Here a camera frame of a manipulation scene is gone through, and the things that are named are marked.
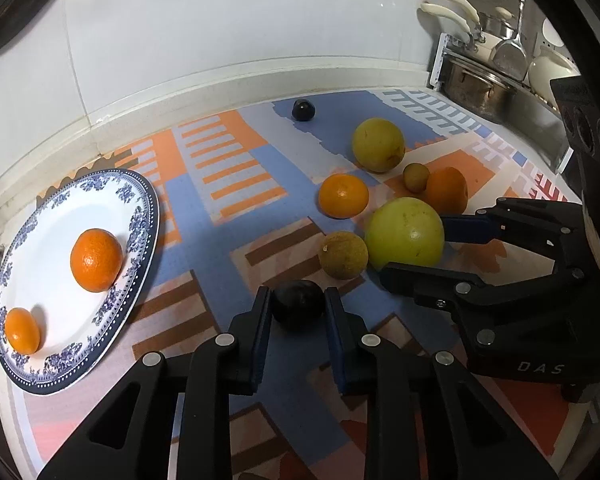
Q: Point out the green apple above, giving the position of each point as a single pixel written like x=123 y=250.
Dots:
x=405 y=237

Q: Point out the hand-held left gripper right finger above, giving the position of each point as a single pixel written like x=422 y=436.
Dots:
x=335 y=340

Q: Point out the dark plum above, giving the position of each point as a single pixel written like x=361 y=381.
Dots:
x=297 y=302
x=303 y=111

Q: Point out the hanging steel spatula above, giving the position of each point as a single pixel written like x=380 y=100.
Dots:
x=510 y=55

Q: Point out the white rack bracket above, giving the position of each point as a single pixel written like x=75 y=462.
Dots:
x=437 y=60

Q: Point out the large orange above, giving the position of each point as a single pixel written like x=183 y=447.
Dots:
x=96 y=260

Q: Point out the patterned orange and blue mat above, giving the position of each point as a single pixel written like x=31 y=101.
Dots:
x=220 y=260

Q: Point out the stainless steel pot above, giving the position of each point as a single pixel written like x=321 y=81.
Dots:
x=475 y=85

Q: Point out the small orange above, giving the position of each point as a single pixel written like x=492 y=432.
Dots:
x=22 y=331

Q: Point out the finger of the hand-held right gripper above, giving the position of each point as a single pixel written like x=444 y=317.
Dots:
x=415 y=280
x=460 y=227

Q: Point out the small brown longan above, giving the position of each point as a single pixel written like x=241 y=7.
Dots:
x=415 y=177

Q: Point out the steel drip tray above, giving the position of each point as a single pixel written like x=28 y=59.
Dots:
x=535 y=120

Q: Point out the yellow pear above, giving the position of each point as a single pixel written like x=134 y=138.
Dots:
x=378 y=145

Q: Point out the blue and white plate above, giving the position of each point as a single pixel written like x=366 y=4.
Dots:
x=55 y=240

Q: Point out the brown round fruit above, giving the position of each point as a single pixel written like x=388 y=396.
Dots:
x=343 y=255

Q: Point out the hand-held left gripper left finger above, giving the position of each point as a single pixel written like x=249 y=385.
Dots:
x=262 y=340

